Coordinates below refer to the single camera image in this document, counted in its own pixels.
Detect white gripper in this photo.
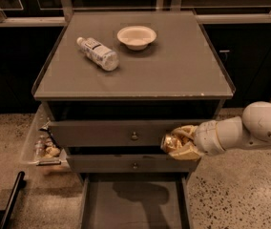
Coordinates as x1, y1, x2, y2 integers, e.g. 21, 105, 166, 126
169, 120, 224, 160

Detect orange soda can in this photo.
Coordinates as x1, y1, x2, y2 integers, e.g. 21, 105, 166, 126
160, 134, 189, 154

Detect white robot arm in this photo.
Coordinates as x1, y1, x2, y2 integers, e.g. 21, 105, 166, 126
161, 101, 271, 160

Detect top grey drawer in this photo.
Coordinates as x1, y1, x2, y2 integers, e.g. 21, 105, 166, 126
49, 119, 205, 147

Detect grey drawer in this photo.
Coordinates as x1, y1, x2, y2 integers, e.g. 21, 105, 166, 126
67, 155, 198, 173
79, 173, 194, 229
49, 119, 205, 147

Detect middle grey drawer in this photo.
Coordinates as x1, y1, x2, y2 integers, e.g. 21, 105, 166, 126
67, 155, 198, 173

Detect bottom grey drawer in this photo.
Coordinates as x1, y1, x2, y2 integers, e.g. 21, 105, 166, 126
79, 173, 194, 229

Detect grey drawer cabinet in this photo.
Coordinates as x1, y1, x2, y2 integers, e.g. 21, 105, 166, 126
31, 10, 237, 183

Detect clear plastic water bottle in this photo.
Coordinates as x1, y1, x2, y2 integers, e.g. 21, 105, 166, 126
76, 37, 119, 72

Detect white paper bowl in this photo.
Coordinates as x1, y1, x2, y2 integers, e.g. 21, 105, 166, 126
117, 26, 156, 51

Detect snack items in bin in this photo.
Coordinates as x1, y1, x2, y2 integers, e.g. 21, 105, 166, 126
33, 122, 61, 158

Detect clear plastic storage bin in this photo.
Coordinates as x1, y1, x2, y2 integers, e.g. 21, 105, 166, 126
20, 105, 71, 175

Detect black metal stand leg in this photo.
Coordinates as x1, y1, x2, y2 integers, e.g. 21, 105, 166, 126
0, 171, 27, 229

